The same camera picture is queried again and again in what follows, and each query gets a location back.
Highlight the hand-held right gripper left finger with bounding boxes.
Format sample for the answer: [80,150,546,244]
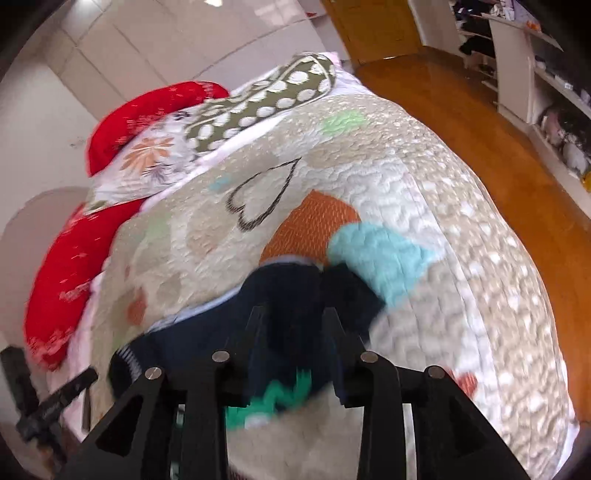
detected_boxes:
[60,307,273,480]

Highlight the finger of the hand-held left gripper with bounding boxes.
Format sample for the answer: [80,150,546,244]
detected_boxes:
[43,368,99,415]

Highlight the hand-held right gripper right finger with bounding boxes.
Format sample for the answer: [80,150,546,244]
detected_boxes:
[325,308,532,480]

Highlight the navy pants with striped lining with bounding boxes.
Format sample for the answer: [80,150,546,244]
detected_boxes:
[108,263,389,416]

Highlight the red pillow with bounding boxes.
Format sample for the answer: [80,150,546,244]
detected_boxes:
[25,202,145,371]
[87,80,232,177]

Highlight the heart printed quilt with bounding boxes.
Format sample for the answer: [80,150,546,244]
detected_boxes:
[88,92,578,480]

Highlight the floral white pillow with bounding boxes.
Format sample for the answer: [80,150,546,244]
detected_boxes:
[85,108,241,214]

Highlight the green polka dot pillow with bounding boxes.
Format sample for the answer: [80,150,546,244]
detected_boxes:
[185,53,338,154]

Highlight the pile of stuffed toys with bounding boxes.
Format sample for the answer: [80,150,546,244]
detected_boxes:
[539,104,591,192]

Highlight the white shelf unit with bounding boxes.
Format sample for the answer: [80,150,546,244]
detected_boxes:
[410,0,591,193]

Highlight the wooden door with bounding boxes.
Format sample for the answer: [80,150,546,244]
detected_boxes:
[322,0,424,64]

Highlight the dark clothes on shelf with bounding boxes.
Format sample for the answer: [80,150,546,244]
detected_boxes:
[454,0,500,57]

